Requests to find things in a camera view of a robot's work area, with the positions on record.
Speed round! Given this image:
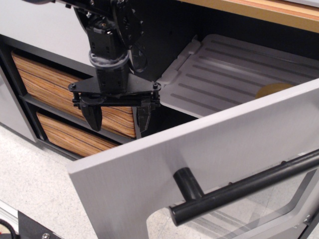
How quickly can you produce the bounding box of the lower wood grain drawer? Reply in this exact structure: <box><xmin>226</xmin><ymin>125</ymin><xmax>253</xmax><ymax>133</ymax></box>
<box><xmin>37</xmin><ymin>113</ymin><xmax>119</xmax><ymax>157</ymax></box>

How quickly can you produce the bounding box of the grey oven tray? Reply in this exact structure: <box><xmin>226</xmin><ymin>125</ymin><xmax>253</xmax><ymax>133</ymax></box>
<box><xmin>159</xmin><ymin>34</ymin><xmax>319</xmax><ymax>118</ymax></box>

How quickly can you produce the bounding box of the black oven door handle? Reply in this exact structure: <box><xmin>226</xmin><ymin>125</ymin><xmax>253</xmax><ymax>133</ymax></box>
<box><xmin>169</xmin><ymin>150</ymin><xmax>319</xmax><ymax>227</ymax></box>

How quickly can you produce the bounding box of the upper wood grain drawer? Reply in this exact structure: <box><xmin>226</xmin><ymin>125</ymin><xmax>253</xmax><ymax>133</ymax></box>
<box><xmin>11</xmin><ymin>50</ymin><xmax>136</xmax><ymax>138</ymax></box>

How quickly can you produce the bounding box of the wood grain drawer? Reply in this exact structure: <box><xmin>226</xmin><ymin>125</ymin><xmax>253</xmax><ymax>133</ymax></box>
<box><xmin>11</xmin><ymin>50</ymin><xmax>136</xmax><ymax>138</ymax></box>
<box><xmin>37</xmin><ymin>113</ymin><xmax>119</xmax><ymax>157</ymax></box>

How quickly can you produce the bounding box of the grey toy kitchen cabinet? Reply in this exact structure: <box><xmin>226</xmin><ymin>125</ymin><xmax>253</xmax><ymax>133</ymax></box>
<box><xmin>0</xmin><ymin>0</ymin><xmax>142</xmax><ymax>159</ymax></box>

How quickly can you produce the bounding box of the grey toy oven door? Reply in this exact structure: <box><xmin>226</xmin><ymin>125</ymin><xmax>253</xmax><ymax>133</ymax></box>
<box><xmin>67</xmin><ymin>80</ymin><xmax>319</xmax><ymax>239</ymax></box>

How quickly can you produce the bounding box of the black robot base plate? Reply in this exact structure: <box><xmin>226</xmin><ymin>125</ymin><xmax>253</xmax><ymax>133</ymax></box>
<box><xmin>0</xmin><ymin>211</ymin><xmax>63</xmax><ymax>239</ymax></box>

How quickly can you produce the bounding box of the yellow round toy food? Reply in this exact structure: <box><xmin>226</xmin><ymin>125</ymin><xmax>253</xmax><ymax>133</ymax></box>
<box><xmin>255</xmin><ymin>83</ymin><xmax>293</xmax><ymax>99</ymax></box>

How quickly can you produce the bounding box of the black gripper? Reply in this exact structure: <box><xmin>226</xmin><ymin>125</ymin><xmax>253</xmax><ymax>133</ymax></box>
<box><xmin>68</xmin><ymin>66</ymin><xmax>161</xmax><ymax>133</ymax></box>

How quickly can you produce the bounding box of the wooden countertop edge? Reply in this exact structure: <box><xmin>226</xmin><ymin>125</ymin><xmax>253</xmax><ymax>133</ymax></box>
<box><xmin>186</xmin><ymin>0</ymin><xmax>319</xmax><ymax>33</ymax></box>

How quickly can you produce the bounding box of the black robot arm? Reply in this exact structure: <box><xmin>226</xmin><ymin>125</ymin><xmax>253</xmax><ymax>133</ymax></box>
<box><xmin>65</xmin><ymin>0</ymin><xmax>161</xmax><ymax>132</ymax></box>

